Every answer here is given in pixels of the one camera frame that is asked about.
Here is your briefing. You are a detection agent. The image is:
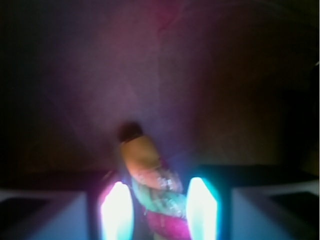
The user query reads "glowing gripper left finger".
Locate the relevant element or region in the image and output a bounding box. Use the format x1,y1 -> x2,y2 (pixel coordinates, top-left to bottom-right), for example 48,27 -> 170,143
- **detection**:
100,181 -> 134,240

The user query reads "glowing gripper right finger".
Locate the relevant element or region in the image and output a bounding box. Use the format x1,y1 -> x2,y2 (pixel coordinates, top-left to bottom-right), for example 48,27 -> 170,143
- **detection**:
186,177 -> 220,240

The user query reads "multicolored twisted rope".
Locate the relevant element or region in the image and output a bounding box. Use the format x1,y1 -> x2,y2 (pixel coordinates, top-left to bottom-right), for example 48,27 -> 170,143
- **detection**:
118,121 -> 191,240

